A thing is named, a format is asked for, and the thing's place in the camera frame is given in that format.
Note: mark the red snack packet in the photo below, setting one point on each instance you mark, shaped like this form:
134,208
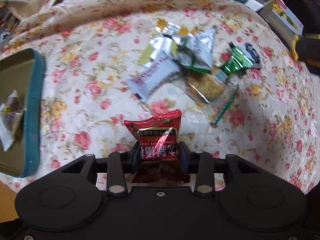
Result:
158,148

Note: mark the clear brown biscuit packet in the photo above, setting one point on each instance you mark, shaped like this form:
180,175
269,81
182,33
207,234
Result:
203,88

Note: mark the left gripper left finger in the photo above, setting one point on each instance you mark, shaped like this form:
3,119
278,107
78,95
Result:
120,163

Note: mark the walnut snack packet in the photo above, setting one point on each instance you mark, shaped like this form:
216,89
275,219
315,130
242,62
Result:
11,116

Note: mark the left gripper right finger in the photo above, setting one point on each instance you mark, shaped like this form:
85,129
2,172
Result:
201,164

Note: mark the dark blue snack packet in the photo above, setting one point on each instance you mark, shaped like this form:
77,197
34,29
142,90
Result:
252,54

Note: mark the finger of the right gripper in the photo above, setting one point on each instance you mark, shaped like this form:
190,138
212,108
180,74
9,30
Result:
308,48

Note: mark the green white snack packet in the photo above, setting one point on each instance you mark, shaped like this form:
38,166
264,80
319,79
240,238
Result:
195,52

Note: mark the gold teal empty tin tray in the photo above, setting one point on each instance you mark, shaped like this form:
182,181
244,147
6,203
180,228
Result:
21,89

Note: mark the card box yellow print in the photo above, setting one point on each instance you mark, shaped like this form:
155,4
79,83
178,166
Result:
283,22

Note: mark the green foil candy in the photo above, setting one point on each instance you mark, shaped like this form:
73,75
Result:
237,61

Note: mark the silver yellow snack packet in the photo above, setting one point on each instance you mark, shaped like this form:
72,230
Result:
166,37

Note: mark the white purple snack packet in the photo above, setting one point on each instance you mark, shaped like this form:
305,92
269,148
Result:
162,68

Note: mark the green plastic strip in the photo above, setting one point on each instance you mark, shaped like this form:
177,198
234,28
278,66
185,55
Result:
221,104

